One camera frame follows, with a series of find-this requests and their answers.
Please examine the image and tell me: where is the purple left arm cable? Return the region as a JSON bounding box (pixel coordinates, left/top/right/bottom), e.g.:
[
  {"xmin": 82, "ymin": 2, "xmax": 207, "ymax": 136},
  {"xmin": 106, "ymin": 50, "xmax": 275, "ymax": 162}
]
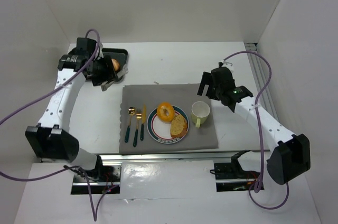
[{"xmin": 0, "ymin": 29, "xmax": 106, "ymax": 221}]

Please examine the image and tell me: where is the gold fork green handle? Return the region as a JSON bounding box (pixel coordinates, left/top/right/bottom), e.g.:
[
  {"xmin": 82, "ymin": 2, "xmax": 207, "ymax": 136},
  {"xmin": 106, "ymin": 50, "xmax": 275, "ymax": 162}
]
[{"xmin": 133, "ymin": 109, "xmax": 142, "ymax": 147}]

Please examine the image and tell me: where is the aluminium front rail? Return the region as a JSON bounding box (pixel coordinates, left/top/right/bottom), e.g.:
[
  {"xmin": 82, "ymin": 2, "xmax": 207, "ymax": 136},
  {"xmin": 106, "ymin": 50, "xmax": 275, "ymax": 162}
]
[{"xmin": 40, "ymin": 150, "xmax": 271, "ymax": 163}]

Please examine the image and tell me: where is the orange glazed donut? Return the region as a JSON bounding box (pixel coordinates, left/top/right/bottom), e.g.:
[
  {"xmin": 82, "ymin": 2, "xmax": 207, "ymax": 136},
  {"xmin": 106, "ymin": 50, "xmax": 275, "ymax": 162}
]
[{"xmin": 156, "ymin": 102, "xmax": 175, "ymax": 123}]

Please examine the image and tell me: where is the black rectangular tray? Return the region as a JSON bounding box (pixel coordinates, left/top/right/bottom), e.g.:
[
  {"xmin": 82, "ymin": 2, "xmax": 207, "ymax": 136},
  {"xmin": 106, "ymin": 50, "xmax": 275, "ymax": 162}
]
[{"xmin": 102, "ymin": 48, "xmax": 128, "ymax": 69}]

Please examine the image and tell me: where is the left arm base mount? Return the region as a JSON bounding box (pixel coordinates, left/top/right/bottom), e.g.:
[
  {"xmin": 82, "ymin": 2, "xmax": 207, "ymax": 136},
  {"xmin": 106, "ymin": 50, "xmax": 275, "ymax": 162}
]
[{"xmin": 71, "ymin": 165, "xmax": 121, "ymax": 195}]

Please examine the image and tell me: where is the gold knife green handle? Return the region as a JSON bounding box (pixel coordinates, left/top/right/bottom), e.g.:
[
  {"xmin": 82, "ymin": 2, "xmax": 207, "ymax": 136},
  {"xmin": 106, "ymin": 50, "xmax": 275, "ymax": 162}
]
[{"xmin": 140, "ymin": 104, "xmax": 146, "ymax": 141}]

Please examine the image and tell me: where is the white plate teal red rim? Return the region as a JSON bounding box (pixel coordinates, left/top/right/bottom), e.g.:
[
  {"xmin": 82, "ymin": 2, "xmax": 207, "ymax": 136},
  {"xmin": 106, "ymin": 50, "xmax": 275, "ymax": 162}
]
[{"xmin": 146, "ymin": 105, "xmax": 190, "ymax": 145}]

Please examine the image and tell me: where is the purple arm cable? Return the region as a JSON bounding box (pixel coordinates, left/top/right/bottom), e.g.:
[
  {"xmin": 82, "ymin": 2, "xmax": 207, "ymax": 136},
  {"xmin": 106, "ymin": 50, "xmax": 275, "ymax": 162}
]
[
  {"xmin": 0, "ymin": 29, "xmax": 106, "ymax": 221},
  {"xmin": 221, "ymin": 51, "xmax": 290, "ymax": 210}
]

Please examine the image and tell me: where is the grey cloth placemat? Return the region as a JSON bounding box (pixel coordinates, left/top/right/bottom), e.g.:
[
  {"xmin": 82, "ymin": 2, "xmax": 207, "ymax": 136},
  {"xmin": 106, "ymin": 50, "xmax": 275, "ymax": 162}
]
[{"xmin": 119, "ymin": 84, "xmax": 219, "ymax": 154}]

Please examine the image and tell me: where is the orange round bun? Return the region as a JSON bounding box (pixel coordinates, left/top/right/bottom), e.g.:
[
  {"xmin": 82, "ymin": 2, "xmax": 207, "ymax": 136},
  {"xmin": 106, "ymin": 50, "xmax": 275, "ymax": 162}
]
[{"xmin": 111, "ymin": 59, "xmax": 120, "ymax": 72}]

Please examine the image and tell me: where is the gold spoon green handle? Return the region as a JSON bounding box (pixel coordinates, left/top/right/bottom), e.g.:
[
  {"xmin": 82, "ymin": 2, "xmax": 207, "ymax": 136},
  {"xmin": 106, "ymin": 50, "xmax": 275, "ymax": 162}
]
[{"xmin": 124, "ymin": 106, "xmax": 136, "ymax": 143}]

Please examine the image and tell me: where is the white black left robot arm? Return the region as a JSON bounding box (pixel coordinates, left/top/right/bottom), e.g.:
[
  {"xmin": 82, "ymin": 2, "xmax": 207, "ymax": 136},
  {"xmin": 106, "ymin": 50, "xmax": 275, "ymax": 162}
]
[{"xmin": 25, "ymin": 38, "xmax": 128, "ymax": 174}]

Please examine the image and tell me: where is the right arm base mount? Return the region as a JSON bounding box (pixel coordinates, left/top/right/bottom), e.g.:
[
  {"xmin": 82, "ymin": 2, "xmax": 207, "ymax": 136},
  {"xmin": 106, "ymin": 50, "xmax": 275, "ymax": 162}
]
[{"xmin": 209, "ymin": 150, "xmax": 260, "ymax": 192}]

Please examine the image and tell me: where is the seeded bread slice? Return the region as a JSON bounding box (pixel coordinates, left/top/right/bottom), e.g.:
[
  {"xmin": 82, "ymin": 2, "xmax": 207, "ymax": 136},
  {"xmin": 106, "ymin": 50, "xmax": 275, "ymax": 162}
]
[{"xmin": 170, "ymin": 115, "xmax": 187, "ymax": 138}]

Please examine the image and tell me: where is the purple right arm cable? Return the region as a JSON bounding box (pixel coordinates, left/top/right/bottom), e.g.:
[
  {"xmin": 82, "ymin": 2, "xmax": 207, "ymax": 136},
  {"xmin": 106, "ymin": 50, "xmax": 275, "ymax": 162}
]
[{"xmin": 221, "ymin": 51, "xmax": 290, "ymax": 210}]

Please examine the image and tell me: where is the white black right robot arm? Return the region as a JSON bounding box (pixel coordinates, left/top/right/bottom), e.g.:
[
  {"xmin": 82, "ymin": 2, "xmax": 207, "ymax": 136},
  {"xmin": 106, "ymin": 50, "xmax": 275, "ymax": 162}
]
[{"xmin": 197, "ymin": 66, "xmax": 311, "ymax": 185}]

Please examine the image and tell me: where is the aluminium side rail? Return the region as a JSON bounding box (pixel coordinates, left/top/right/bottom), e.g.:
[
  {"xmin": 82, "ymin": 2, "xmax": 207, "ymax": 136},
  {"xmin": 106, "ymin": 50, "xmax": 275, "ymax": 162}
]
[{"xmin": 247, "ymin": 53, "xmax": 278, "ymax": 120}]

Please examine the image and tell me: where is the pale green ceramic mug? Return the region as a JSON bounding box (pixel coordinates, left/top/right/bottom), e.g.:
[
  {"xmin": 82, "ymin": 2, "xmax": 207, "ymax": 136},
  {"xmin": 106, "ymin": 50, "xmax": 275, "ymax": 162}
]
[{"xmin": 191, "ymin": 101, "xmax": 210, "ymax": 128}]

